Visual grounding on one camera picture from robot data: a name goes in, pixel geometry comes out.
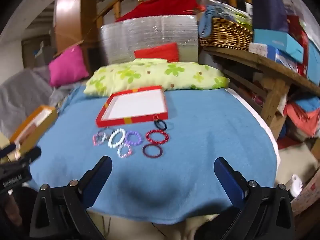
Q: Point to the green floral pillow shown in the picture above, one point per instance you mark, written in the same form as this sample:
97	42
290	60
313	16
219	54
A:
155	76

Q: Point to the grey blanket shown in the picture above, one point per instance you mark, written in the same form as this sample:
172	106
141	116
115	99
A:
22	92

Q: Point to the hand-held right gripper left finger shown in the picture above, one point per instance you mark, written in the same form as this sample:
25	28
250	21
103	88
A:
98	180

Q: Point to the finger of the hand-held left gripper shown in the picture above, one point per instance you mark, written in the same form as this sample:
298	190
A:
7	149
31	154

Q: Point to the navy fabric bag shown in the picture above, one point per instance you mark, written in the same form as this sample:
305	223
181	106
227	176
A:
270	10

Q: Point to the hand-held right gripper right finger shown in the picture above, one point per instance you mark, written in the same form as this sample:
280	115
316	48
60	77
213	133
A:
228	180

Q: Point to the silver foil bag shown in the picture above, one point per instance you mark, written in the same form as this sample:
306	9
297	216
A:
150	33

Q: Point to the brown storage cabinet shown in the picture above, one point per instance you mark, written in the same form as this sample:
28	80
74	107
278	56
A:
35	51

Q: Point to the red jewelry box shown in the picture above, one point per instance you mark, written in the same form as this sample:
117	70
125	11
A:
136	106

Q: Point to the blue cardboard box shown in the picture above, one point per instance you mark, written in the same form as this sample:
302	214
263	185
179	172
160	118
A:
280	41

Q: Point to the white mattress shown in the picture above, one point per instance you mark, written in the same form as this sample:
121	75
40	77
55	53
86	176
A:
260	120

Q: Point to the white and blue box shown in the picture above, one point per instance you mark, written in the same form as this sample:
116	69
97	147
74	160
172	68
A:
270	52

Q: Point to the curved wooden board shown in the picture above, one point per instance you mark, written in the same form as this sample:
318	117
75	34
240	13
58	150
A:
67	12

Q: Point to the pile of red cloths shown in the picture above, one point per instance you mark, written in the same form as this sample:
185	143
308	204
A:
302	117

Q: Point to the wicker basket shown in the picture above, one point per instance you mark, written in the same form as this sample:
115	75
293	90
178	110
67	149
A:
225	33

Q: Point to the red cloth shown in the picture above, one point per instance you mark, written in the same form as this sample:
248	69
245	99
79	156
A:
165	5

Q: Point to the pink pillow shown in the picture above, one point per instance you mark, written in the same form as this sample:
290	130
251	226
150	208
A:
67	66

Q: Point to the red cushion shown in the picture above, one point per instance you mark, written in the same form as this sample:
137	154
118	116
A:
157	52

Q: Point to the blue denim cloth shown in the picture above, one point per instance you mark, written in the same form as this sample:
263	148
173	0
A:
206	21

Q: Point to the white plastic object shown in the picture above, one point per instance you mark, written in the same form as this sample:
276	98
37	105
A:
296	185

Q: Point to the blue blanket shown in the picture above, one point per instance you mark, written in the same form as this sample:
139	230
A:
195	142

